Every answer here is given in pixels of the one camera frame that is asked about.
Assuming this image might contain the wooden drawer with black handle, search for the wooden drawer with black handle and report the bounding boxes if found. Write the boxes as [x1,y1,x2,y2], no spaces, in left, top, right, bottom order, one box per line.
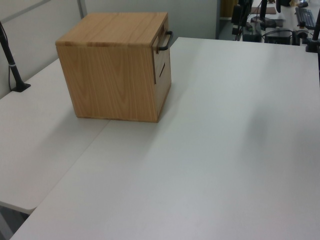
[152,23,174,85]

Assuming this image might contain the brown desk pad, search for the brown desk pad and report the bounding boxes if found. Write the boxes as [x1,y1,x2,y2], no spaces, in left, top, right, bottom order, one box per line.
[249,6,277,15]

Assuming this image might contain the black keyboard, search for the black keyboard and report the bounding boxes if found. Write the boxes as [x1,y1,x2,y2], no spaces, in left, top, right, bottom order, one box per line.
[294,6,317,29]

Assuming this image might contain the black clamp stand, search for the black clamp stand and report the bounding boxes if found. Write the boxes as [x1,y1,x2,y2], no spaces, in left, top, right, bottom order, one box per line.
[304,0,320,54]

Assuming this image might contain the tan board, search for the tan board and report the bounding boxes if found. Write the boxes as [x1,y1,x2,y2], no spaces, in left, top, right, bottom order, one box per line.
[219,0,238,19]

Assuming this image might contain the thin grey cable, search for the thin grey cable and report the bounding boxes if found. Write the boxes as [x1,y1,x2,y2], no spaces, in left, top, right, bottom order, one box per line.
[6,63,18,92]

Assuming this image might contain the black monitor stand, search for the black monitor stand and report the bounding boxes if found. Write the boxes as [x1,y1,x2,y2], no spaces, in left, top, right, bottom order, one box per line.
[249,0,277,29]

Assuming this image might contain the black device with green part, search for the black device with green part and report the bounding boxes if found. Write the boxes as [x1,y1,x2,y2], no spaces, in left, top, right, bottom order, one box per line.
[242,21,262,42]

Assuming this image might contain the black pole stand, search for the black pole stand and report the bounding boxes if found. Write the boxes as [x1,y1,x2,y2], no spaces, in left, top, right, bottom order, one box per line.
[0,21,32,94]

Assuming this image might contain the wooden drawer cabinet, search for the wooden drawer cabinet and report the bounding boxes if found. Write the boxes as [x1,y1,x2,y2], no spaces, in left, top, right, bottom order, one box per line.
[54,11,173,124]

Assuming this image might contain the black box device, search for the black box device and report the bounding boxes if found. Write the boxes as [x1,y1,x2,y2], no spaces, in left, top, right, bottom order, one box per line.
[264,29,294,46]

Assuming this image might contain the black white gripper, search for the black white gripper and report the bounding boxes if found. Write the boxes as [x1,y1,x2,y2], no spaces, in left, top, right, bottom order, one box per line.
[231,0,252,36]

